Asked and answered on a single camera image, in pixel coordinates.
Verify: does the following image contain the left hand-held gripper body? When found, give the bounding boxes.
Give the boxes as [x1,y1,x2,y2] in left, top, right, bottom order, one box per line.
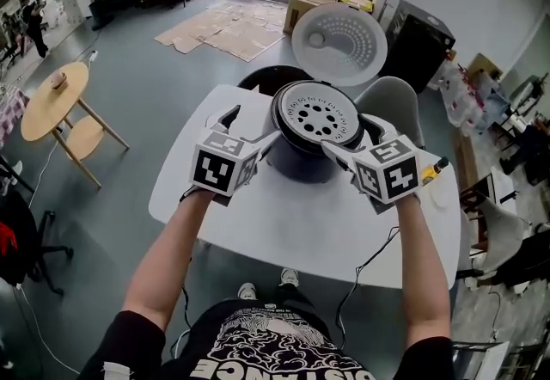
[179,131,263,208]

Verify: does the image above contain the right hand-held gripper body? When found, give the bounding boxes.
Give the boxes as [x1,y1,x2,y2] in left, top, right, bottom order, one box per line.
[351,132,422,216]

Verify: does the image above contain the white steamer tray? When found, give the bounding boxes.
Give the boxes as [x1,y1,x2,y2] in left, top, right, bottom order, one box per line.
[278,82,362,151]

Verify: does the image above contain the person's left forearm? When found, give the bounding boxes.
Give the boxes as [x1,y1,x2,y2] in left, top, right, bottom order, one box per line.
[122,188,216,332]

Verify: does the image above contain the grey shell chair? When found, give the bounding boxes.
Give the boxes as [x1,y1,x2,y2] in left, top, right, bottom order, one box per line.
[354,76,426,151]

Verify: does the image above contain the dark blue rice cooker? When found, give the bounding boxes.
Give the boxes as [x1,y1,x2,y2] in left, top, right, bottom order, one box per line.
[265,2,388,185]

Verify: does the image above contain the yellow bottle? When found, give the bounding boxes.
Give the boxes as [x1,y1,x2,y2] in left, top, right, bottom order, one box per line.
[420,156,450,186]

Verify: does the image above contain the plain white plate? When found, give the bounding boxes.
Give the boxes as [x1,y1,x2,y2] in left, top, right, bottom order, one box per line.
[429,187,450,210]

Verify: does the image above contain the black round chair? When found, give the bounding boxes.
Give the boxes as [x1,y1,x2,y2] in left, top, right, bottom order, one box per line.
[237,64,315,98]

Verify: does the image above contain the row of clear water jugs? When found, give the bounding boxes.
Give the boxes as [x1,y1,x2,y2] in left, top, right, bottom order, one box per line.
[437,59,512,138]

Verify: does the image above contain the flattened cardboard sheets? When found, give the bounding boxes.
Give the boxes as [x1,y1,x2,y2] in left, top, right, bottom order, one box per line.
[153,1,288,64]

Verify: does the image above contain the black cabinet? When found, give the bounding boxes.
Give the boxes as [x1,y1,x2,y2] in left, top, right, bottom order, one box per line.
[380,0,456,95]

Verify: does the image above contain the black bin yellow lid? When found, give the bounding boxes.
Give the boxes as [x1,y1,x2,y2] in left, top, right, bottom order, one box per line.
[341,0,375,14]

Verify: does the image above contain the round wooden side table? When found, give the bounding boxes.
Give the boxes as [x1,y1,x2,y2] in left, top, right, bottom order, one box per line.
[20,61,130,189]

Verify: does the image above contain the person's black printed shirt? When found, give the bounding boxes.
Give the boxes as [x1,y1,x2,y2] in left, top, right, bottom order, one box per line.
[76,298,456,380]

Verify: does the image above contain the black office chair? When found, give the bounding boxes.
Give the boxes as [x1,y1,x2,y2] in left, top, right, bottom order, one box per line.
[0,188,74,297]

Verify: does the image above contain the table with checked cloth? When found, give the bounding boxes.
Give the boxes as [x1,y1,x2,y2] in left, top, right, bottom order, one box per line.
[0,83,30,147]

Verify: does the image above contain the red cloth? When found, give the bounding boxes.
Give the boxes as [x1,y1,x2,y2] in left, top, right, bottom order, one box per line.
[0,221,18,253]

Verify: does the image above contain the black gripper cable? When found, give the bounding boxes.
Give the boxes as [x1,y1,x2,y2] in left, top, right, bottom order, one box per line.
[334,226,400,349]
[180,287,193,330]

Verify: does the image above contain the grey chair black frame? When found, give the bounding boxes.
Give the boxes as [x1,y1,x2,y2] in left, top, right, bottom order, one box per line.
[455,193,530,285]

